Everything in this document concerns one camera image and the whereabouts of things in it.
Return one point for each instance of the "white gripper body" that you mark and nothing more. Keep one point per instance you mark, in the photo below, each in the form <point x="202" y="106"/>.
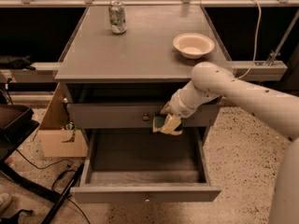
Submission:
<point x="178" y="107"/>

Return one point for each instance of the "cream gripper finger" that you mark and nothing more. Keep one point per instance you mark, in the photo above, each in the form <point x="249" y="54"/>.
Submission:
<point x="172" y="125"/>
<point x="166" y="109"/>

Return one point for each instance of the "green yellow sponge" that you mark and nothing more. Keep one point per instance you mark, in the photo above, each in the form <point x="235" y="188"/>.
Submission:
<point x="158" y="122"/>

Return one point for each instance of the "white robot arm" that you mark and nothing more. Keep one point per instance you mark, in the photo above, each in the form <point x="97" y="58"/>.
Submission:
<point x="276" y="109"/>

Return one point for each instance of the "grey wooden drawer cabinet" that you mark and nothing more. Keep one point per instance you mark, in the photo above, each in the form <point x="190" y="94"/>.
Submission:
<point x="115" y="84"/>

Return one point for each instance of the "open bottom drawer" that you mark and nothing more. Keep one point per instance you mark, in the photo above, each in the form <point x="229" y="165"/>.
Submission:
<point x="138" y="166"/>

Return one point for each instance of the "closed middle drawer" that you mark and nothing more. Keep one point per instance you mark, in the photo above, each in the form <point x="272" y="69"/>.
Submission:
<point x="132" y="115"/>

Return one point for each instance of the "white paper bowl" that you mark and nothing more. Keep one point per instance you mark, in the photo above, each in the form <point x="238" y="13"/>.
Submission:
<point x="192" y="45"/>

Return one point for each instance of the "crushed green soda can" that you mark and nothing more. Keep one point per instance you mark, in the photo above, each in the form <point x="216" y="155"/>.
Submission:
<point x="117" y="17"/>

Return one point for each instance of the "cardboard box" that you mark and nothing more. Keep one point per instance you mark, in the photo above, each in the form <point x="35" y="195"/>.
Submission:
<point x="59" y="137"/>

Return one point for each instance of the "white shoe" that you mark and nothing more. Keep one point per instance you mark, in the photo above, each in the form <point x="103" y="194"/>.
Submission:
<point x="5" y="201"/>

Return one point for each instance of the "aluminium rail frame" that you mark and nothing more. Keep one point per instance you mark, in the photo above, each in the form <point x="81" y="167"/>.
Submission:
<point x="149" y="2"/>

